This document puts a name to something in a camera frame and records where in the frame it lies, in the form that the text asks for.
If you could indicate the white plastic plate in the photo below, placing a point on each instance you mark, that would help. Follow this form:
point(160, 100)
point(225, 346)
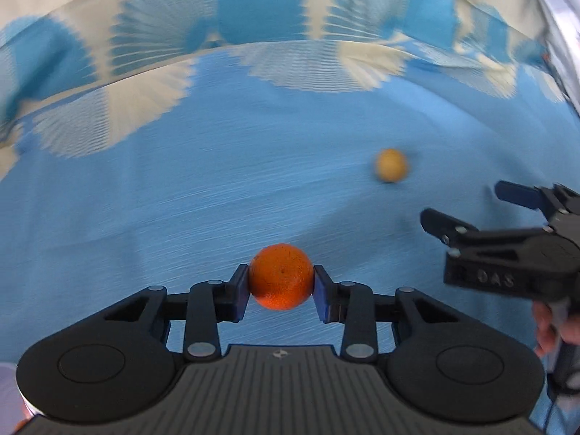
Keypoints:
point(7, 392)

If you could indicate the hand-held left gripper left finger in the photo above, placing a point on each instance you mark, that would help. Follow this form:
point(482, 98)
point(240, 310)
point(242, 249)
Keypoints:
point(240, 292)

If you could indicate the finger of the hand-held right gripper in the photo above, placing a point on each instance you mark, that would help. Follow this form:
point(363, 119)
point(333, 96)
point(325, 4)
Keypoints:
point(516, 194)
point(453, 229)

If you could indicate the orange tangerine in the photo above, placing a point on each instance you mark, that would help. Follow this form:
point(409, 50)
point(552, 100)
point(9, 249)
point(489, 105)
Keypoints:
point(281, 276)

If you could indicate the cream pillow with blue fans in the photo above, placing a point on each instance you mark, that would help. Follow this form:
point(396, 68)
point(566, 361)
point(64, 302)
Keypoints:
point(204, 13)

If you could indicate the brown longan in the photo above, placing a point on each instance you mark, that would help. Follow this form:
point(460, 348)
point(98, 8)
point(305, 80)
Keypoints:
point(391, 165)

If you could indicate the light blue bed sheet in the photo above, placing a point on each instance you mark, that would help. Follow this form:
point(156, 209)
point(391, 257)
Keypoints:
point(226, 199)

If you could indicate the person's right hand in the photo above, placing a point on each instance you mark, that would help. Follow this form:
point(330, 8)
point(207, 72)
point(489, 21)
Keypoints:
point(543, 326)

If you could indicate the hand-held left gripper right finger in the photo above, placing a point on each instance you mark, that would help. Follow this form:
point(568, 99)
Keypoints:
point(322, 292)

